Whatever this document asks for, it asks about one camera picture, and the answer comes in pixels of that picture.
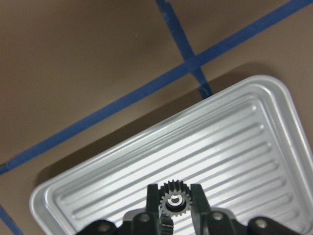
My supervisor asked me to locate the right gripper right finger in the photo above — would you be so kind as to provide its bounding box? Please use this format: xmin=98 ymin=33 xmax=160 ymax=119
xmin=191 ymin=184 xmax=298 ymax=235

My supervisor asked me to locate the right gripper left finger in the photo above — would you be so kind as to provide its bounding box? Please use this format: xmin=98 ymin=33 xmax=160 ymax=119
xmin=78 ymin=184 xmax=160 ymax=235

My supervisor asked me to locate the black bearing gear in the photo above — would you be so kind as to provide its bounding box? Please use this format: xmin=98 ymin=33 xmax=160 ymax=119
xmin=159 ymin=180 xmax=192 ymax=217

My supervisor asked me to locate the silver ribbed metal tray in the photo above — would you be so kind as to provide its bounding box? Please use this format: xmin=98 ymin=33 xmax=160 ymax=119
xmin=29 ymin=75 xmax=313 ymax=235

